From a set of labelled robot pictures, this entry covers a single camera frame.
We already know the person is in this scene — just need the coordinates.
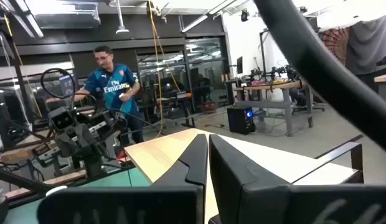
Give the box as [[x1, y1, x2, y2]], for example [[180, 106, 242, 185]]
[[45, 45, 146, 144]]

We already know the yellow hanging cable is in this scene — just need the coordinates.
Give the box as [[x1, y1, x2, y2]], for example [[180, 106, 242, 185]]
[[148, 0, 181, 139]]

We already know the black computer tower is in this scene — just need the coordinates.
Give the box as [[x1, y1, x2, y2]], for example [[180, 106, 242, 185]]
[[226, 106, 257, 136]]

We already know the grey hanging cloth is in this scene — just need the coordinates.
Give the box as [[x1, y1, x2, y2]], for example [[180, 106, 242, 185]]
[[345, 12, 386, 75]]

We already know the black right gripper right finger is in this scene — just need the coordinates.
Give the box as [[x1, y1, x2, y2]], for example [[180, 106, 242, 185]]
[[208, 134, 386, 224]]

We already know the wooden workbench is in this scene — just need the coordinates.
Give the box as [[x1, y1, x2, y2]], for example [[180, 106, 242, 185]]
[[0, 136, 57, 164]]

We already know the green table mat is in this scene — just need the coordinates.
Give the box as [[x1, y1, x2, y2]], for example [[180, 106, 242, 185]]
[[2, 167, 153, 224]]

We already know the thin black cable loop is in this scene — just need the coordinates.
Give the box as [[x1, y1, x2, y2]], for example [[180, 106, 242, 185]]
[[39, 67, 77, 101]]

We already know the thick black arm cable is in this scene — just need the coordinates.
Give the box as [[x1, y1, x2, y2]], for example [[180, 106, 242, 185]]
[[253, 0, 386, 155]]

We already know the dark orange mandala tapestry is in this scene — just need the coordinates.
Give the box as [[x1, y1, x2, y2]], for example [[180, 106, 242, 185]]
[[319, 27, 351, 66]]

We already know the wooden shelf with black frame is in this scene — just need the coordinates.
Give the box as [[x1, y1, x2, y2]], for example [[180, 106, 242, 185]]
[[123, 128, 365, 224]]

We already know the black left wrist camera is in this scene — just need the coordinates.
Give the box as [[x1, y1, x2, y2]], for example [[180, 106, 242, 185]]
[[48, 107, 76, 131]]

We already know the white ceiling light strip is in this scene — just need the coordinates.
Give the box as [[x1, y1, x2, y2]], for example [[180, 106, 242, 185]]
[[180, 14, 209, 34]]

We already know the wood-topped metal workbench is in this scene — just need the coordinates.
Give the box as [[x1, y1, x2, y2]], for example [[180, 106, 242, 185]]
[[233, 80, 315, 137]]

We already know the white ceiling lamp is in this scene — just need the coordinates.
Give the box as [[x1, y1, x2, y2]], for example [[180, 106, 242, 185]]
[[115, 0, 131, 34]]

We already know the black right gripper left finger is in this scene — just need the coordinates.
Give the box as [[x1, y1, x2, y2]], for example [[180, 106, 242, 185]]
[[36, 133, 210, 224]]

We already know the black metal table frame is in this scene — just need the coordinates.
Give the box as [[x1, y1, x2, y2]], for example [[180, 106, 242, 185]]
[[0, 167, 54, 194]]

